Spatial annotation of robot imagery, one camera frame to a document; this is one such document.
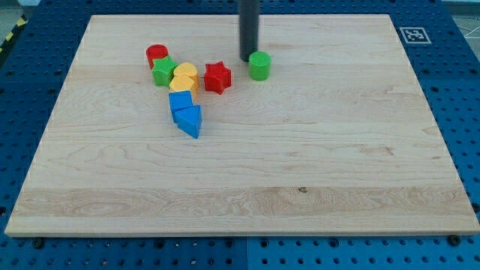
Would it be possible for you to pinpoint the yellow black hazard tape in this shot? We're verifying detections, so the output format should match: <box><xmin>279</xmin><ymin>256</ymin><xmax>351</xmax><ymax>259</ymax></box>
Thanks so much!
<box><xmin>1</xmin><ymin>14</ymin><xmax>29</xmax><ymax>56</ymax></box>

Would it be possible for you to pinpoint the red cylinder block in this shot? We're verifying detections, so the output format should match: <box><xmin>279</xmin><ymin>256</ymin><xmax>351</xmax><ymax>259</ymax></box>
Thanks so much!
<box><xmin>145</xmin><ymin>43</ymin><xmax>169</xmax><ymax>69</ymax></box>

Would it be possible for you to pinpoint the yellow heart block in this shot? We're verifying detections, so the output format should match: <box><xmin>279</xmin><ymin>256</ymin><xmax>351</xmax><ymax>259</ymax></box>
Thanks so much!
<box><xmin>173</xmin><ymin>62</ymin><xmax>199</xmax><ymax>88</ymax></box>

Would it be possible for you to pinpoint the white fiducial marker tag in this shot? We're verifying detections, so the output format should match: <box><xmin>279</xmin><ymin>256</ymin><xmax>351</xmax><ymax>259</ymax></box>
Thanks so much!
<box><xmin>399</xmin><ymin>27</ymin><xmax>431</xmax><ymax>44</ymax></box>

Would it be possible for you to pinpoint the red star block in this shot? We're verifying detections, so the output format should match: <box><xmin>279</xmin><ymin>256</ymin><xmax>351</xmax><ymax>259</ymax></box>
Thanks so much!
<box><xmin>204</xmin><ymin>61</ymin><xmax>232</xmax><ymax>95</ymax></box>

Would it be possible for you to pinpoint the blue triangle block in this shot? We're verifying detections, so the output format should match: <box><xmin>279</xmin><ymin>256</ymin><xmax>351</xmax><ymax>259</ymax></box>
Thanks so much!
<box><xmin>174</xmin><ymin>105</ymin><xmax>203</xmax><ymax>139</ymax></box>

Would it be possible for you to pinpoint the light wooden board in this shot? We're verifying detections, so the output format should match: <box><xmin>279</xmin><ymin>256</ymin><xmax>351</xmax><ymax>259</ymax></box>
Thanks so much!
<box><xmin>5</xmin><ymin>14</ymin><xmax>479</xmax><ymax>237</ymax></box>

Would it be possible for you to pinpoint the black bolt front left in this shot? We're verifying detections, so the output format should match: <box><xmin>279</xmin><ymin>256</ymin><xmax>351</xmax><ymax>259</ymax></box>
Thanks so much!
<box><xmin>31</xmin><ymin>237</ymin><xmax>45</xmax><ymax>250</ymax></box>

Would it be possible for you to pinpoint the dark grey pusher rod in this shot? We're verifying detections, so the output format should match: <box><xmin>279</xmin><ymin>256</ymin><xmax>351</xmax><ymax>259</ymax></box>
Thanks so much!
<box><xmin>238</xmin><ymin>0</ymin><xmax>260</xmax><ymax>62</ymax></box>

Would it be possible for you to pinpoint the green cylinder block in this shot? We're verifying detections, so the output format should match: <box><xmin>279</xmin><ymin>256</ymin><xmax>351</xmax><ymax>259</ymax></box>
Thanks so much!
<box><xmin>249</xmin><ymin>51</ymin><xmax>271</xmax><ymax>81</ymax></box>

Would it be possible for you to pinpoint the yellow pentagon block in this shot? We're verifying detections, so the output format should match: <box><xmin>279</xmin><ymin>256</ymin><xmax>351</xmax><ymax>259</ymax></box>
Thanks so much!
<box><xmin>169</xmin><ymin>75</ymin><xmax>199</xmax><ymax>99</ymax></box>

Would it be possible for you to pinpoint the black bolt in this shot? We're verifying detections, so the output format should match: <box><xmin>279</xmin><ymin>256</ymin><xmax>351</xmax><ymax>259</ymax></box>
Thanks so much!
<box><xmin>31</xmin><ymin>237</ymin><xmax>45</xmax><ymax>250</ymax></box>
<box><xmin>447</xmin><ymin>235</ymin><xmax>461</xmax><ymax>247</ymax></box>

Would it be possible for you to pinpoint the blue cube block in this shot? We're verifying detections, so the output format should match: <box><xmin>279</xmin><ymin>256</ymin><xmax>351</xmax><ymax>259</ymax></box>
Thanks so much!
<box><xmin>169</xmin><ymin>90</ymin><xmax>194</xmax><ymax>123</ymax></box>

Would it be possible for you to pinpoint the green star block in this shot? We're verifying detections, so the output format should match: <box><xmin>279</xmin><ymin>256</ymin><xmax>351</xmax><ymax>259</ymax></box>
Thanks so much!
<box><xmin>151</xmin><ymin>55</ymin><xmax>179</xmax><ymax>86</ymax></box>

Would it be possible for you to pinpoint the black bolt front right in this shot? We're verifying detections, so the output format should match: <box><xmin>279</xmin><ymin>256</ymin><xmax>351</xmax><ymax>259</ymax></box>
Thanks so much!
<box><xmin>447</xmin><ymin>235</ymin><xmax>461</xmax><ymax>247</ymax></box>

